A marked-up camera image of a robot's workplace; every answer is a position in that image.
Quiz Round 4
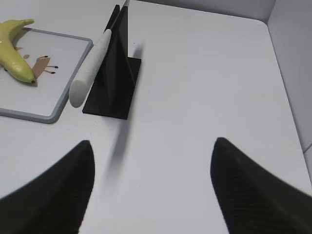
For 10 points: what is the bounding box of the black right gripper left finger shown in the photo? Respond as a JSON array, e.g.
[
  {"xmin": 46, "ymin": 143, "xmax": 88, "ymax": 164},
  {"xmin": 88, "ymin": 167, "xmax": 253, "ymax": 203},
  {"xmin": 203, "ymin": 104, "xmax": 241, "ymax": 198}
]
[{"xmin": 0, "ymin": 140, "xmax": 95, "ymax": 234}]

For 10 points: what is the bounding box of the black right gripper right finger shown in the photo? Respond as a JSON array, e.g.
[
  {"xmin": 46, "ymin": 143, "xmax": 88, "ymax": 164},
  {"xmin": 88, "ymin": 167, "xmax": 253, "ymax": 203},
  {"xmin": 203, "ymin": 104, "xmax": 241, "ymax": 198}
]
[{"xmin": 210, "ymin": 137, "xmax": 312, "ymax": 234}]

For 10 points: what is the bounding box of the knife with white handle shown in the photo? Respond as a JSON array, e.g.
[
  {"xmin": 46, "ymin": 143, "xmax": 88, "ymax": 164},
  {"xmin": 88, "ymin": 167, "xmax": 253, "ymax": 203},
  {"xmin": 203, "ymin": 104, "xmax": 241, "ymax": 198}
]
[{"xmin": 69, "ymin": 0, "xmax": 130, "ymax": 108}]

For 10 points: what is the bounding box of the yellow plastic banana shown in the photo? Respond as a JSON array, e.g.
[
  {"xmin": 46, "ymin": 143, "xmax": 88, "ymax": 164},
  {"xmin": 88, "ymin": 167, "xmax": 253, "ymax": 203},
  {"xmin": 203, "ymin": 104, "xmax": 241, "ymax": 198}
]
[{"xmin": 0, "ymin": 19, "xmax": 36, "ymax": 84}]

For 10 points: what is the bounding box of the black knife stand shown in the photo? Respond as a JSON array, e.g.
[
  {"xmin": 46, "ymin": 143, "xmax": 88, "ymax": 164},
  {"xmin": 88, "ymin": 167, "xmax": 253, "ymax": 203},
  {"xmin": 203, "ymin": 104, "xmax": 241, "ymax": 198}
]
[{"xmin": 82, "ymin": 3, "xmax": 141, "ymax": 119}]

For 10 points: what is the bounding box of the grey-rimmed deer cutting board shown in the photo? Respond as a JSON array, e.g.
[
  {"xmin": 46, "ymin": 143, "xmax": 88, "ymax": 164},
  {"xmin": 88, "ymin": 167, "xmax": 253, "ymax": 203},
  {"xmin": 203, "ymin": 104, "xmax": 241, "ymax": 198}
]
[{"xmin": 0, "ymin": 28, "xmax": 93, "ymax": 124}]

